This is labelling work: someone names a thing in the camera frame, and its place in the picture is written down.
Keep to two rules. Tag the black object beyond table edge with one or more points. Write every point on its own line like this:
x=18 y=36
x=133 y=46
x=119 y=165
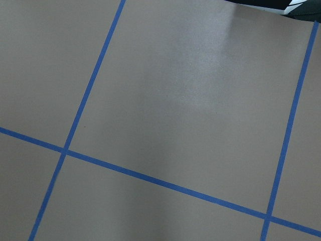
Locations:
x=290 y=8

